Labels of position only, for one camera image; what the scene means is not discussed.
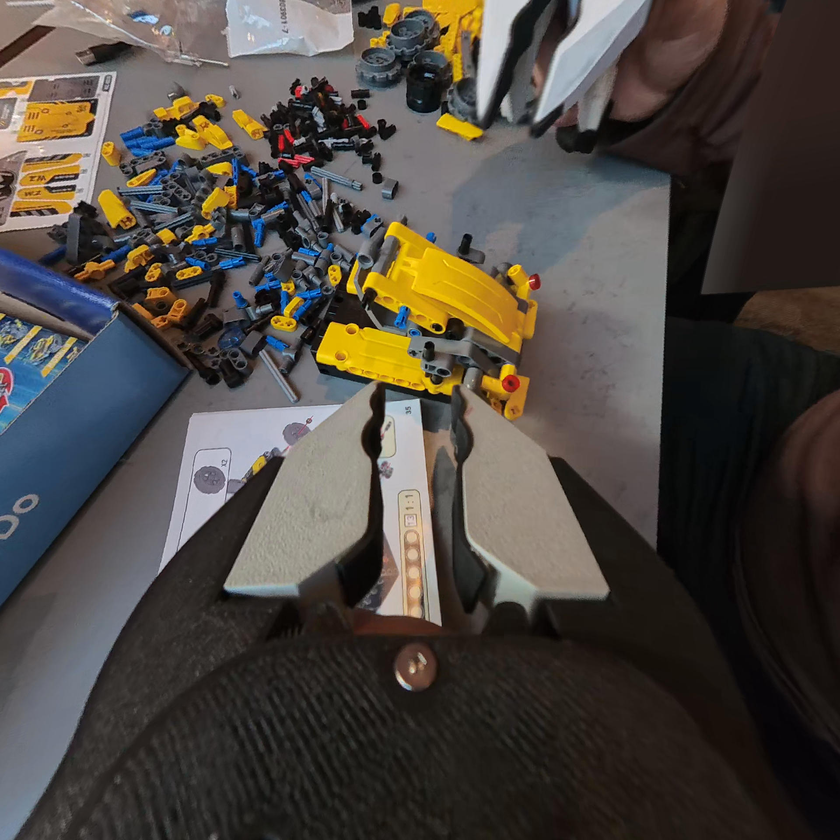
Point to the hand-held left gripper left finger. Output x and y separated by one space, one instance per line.
308 518

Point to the blue cardboard box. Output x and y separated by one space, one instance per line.
79 426

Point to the crumpled clear plastic bags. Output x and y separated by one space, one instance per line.
282 26

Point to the person's right forearm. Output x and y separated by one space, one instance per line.
722 138

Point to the yellow printed leaflet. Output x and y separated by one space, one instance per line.
52 118

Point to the pile of loose brick pieces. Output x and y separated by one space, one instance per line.
229 216

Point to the instruction booklet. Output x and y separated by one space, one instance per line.
210 446

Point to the yellow and grey brick module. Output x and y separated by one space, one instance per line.
453 289

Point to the person's right hand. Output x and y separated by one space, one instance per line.
669 59

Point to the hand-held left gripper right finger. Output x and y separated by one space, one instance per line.
531 525

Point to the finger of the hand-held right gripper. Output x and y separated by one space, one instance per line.
590 52
499 52

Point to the person's brown shirt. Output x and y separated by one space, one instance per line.
800 558

